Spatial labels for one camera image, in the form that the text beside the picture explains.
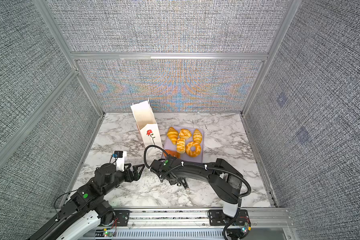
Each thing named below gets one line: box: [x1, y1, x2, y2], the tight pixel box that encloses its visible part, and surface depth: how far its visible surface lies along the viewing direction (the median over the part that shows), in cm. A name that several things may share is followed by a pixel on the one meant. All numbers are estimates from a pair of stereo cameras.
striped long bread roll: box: [176, 137, 186, 154], surface depth 98 cm
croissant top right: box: [193, 128, 203, 144], surface depth 102 cm
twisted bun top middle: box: [178, 128, 192, 139], surface depth 105 cm
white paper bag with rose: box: [130, 98, 164, 150], surface depth 88 cm
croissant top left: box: [167, 126, 179, 145], surface depth 105 cm
